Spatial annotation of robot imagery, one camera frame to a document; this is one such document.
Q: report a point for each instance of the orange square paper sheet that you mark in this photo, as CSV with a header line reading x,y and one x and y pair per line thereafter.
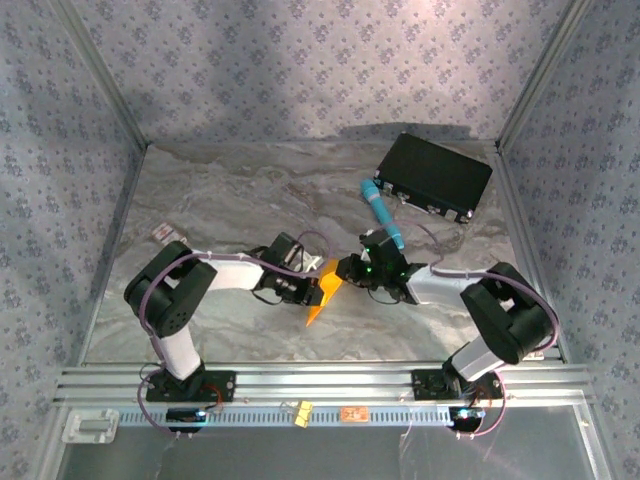
x,y
330,285

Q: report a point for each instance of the long aluminium mounting rail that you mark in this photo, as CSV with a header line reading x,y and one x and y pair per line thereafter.
x,y
325,385

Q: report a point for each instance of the aluminium frame bar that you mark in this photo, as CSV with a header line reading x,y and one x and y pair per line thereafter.
x,y
530,250
542,72
112,255
102,75

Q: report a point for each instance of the small red white card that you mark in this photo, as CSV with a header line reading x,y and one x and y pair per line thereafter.
x,y
162,231

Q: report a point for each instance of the black hard case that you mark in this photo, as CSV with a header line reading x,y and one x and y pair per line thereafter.
x,y
430,170

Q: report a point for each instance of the orange label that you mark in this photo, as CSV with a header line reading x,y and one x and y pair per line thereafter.
x,y
354,414

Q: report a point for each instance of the yellow clip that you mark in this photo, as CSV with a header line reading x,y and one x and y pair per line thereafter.
x,y
302,414

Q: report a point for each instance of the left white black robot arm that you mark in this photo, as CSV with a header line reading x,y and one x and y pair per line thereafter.
x,y
177,355

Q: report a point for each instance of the teal marker pen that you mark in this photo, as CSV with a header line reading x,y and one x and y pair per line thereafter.
x,y
380,210

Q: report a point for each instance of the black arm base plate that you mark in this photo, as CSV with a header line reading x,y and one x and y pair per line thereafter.
x,y
225,386
425,385

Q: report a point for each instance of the white metal bracket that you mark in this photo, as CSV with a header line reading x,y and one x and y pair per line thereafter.
x,y
90,426

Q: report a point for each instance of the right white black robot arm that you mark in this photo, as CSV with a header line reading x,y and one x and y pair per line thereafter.
x,y
435,287

